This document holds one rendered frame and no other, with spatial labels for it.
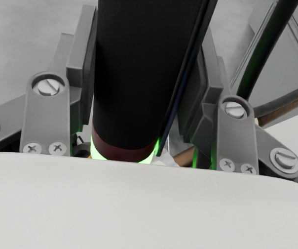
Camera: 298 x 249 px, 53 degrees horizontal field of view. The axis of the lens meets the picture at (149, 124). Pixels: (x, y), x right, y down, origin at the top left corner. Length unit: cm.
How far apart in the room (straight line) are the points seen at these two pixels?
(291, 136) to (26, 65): 212
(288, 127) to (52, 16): 262
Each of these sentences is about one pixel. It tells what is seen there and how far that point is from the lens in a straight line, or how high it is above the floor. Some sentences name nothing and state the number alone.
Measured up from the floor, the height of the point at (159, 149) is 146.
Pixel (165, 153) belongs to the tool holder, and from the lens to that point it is 23.
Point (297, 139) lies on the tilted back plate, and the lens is 57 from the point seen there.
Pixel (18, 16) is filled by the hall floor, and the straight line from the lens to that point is 299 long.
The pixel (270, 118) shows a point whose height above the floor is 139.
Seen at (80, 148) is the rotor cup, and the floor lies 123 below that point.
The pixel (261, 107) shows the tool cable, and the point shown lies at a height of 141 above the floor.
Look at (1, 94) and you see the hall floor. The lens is 227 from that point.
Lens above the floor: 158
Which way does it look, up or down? 49 degrees down
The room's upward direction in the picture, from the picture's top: 15 degrees clockwise
